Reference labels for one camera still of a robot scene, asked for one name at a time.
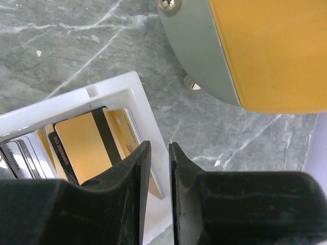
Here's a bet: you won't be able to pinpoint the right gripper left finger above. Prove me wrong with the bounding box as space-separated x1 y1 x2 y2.
1 141 151 244

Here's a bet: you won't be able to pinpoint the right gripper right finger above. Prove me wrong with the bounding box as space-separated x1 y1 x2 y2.
169 143 326 244

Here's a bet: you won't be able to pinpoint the white plastic card tray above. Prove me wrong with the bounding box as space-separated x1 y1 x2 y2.
1 71 172 244

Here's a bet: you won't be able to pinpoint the cream mini drawer cabinet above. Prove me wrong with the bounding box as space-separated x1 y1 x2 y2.
156 1 326 114

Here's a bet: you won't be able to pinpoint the gold credit card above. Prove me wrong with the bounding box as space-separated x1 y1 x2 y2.
54 106 164 200

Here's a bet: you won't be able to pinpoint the white credit cards in tray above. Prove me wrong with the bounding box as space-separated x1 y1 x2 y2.
1 129 59 179

